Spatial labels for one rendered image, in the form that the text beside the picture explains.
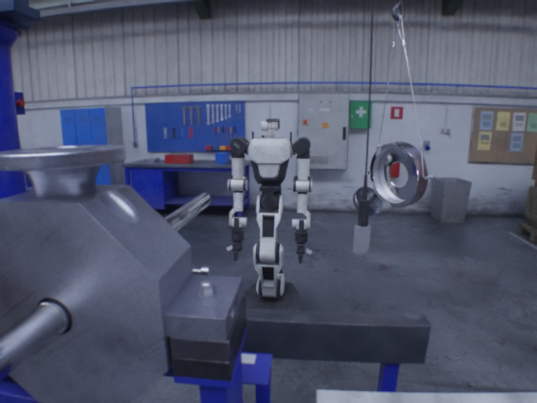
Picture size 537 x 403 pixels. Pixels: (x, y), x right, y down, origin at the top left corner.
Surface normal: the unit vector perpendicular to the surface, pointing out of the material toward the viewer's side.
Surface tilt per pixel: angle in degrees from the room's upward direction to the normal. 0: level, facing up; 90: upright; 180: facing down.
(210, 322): 90
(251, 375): 0
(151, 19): 90
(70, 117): 90
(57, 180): 117
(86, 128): 90
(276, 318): 0
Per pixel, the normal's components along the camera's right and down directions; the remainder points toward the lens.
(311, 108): -0.13, 0.22
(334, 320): 0.00, -0.97
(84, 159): 0.76, 0.14
